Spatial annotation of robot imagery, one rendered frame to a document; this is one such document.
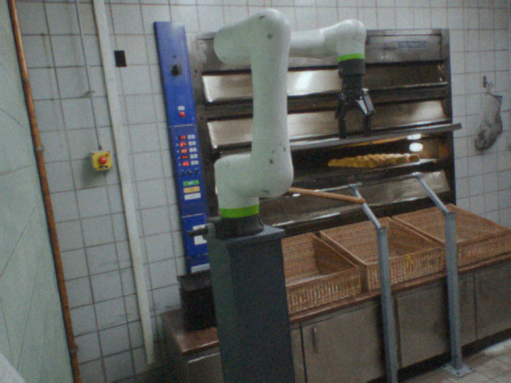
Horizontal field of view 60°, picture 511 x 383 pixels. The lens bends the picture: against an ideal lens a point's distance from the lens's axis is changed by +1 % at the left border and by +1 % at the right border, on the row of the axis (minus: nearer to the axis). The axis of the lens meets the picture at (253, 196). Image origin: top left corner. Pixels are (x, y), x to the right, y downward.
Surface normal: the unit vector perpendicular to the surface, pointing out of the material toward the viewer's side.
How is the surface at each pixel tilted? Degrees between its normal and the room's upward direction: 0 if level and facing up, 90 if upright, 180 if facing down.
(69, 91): 90
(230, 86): 69
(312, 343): 90
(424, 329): 90
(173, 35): 90
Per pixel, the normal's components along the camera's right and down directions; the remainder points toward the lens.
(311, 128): 0.34, -0.25
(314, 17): 0.40, 0.08
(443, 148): -0.91, 0.15
